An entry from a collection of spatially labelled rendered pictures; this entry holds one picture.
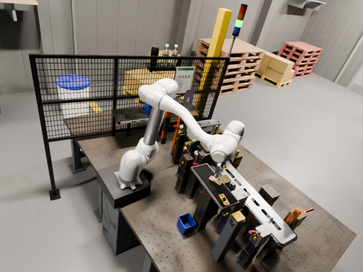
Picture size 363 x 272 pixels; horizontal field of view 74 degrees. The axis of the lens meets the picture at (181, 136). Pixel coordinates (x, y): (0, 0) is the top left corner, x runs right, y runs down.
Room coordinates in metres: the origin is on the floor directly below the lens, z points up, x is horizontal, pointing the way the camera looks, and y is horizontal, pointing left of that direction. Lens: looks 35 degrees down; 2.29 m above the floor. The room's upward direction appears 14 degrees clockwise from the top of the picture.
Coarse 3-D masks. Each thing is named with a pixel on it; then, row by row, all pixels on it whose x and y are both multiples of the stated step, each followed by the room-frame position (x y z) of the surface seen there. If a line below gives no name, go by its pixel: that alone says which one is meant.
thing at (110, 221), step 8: (104, 200) 1.31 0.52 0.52; (104, 208) 1.31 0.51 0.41; (112, 208) 1.20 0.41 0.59; (104, 216) 1.31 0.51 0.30; (112, 216) 1.20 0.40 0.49; (120, 216) 1.15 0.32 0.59; (104, 224) 1.31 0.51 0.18; (112, 224) 1.20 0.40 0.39; (120, 224) 1.15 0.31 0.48; (128, 224) 1.21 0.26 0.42; (104, 232) 1.30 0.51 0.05; (112, 232) 1.19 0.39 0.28; (120, 232) 1.16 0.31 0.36; (128, 232) 1.21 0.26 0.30; (112, 240) 1.19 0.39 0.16; (120, 240) 1.16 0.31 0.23; (128, 240) 1.22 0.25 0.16; (136, 240) 1.29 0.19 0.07; (112, 248) 1.18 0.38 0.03; (120, 248) 1.17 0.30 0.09; (128, 248) 1.23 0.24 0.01
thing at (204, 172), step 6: (198, 168) 1.27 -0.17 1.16; (204, 168) 1.29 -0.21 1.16; (210, 168) 1.30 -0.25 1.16; (198, 174) 1.21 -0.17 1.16; (204, 174) 1.23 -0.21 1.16; (210, 174) 1.24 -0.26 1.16; (204, 180) 1.17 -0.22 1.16; (210, 180) 1.19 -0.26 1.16; (210, 186) 1.13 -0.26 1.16; (216, 186) 1.14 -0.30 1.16; (222, 186) 1.16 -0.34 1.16; (216, 192) 1.09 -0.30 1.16; (222, 192) 1.10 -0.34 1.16; (228, 192) 1.12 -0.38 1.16; (216, 198) 1.04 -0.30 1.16; (228, 198) 1.07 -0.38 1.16; (234, 198) 1.08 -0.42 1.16; (222, 204) 1.01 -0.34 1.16
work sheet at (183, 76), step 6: (180, 66) 2.37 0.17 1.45; (186, 66) 2.41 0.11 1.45; (192, 66) 2.46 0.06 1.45; (180, 72) 2.38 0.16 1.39; (186, 72) 2.42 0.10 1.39; (192, 72) 2.47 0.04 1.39; (174, 78) 2.34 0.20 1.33; (180, 78) 2.39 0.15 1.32; (186, 78) 2.43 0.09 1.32; (192, 78) 2.48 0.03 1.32; (180, 84) 2.40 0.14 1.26; (186, 84) 2.44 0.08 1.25; (180, 90) 2.41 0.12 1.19; (186, 90) 2.45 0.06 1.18
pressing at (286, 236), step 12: (228, 168) 1.54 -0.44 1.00; (240, 180) 1.43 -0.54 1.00; (252, 192) 1.34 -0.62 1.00; (252, 204) 1.22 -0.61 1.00; (264, 204) 1.24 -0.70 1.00; (264, 216) 1.13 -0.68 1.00; (276, 216) 1.16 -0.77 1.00; (276, 228) 1.06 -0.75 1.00; (288, 228) 1.08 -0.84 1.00; (276, 240) 0.96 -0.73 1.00; (288, 240) 0.99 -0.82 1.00
